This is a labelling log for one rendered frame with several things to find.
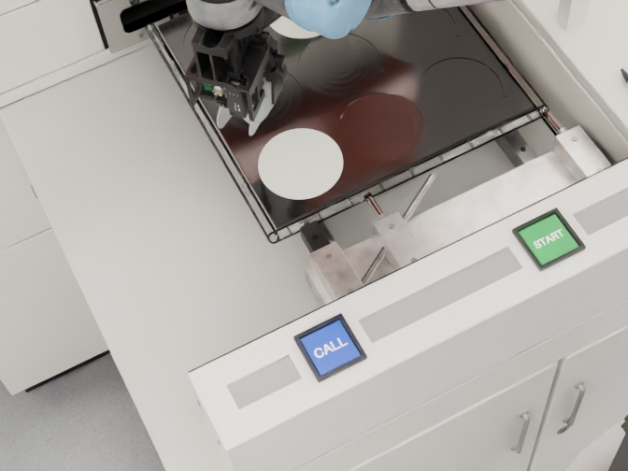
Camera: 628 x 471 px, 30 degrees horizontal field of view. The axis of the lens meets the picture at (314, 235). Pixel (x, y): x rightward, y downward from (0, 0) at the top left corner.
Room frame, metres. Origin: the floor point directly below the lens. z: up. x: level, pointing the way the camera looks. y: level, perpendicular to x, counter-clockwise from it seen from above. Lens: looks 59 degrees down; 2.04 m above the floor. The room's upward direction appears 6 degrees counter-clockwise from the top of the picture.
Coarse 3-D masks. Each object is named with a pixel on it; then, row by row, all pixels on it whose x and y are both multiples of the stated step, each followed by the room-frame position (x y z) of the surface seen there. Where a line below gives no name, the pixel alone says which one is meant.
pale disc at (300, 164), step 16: (272, 144) 0.81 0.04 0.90; (288, 144) 0.81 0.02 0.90; (304, 144) 0.80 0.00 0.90; (320, 144) 0.80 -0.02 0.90; (336, 144) 0.80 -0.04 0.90; (272, 160) 0.79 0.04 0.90; (288, 160) 0.78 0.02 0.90; (304, 160) 0.78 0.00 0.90; (320, 160) 0.78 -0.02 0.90; (336, 160) 0.78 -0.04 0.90; (272, 176) 0.76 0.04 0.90; (288, 176) 0.76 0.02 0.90; (304, 176) 0.76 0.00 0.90; (320, 176) 0.76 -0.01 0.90; (336, 176) 0.75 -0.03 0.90; (288, 192) 0.74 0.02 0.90; (304, 192) 0.74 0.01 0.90; (320, 192) 0.73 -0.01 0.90
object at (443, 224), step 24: (528, 168) 0.75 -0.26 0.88; (552, 168) 0.74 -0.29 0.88; (480, 192) 0.72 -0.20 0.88; (504, 192) 0.72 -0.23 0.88; (528, 192) 0.72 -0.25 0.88; (552, 192) 0.71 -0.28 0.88; (432, 216) 0.70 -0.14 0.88; (456, 216) 0.69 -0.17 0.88; (480, 216) 0.69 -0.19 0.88; (504, 216) 0.69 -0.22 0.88; (432, 240) 0.67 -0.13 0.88; (456, 240) 0.66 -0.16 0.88; (360, 264) 0.64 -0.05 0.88; (384, 264) 0.64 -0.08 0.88; (312, 288) 0.63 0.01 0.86
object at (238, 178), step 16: (160, 48) 0.97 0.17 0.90; (176, 64) 0.94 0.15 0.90; (176, 80) 0.92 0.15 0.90; (208, 128) 0.84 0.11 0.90; (224, 144) 0.82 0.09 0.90; (224, 160) 0.79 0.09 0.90; (240, 176) 0.77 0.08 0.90; (240, 192) 0.75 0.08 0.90; (256, 208) 0.72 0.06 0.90; (272, 224) 0.70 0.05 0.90; (272, 240) 0.68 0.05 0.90
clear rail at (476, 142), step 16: (528, 112) 0.81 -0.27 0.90; (544, 112) 0.81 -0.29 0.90; (496, 128) 0.79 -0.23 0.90; (512, 128) 0.79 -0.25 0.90; (464, 144) 0.78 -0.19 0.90; (480, 144) 0.78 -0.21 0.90; (432, 160) 0.76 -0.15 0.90; (448, 160) 0.76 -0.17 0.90; (400, 176) 0.74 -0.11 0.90; (416, 176) 0.74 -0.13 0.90; (368, 192) 0.73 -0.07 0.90; (384, 192) 0.73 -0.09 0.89; (336, 208) 0.71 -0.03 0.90; (288, 224) 0.69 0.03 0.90; (304, 224) 0.69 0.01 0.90
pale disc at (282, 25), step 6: (282, 18) 1.00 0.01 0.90; (270, 24) 0.99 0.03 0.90; (276, 24) 0.99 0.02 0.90; (282, 24) 0.99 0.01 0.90; (288, 24) 0.99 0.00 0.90; (294, 24) 0.99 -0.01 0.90; (276, 30) 0.98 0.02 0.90; (282, 30) 0.98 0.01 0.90; (288, 30) 0.98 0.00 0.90; (294, 30) 0.98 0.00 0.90; (300, 30) 0.98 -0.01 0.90; (306, 30) 0.98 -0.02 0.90; (294, 36) 0.97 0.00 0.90; (300, 36) 0.97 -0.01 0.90; (306, 36) 0.97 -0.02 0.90; (312, 36) 0.97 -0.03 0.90
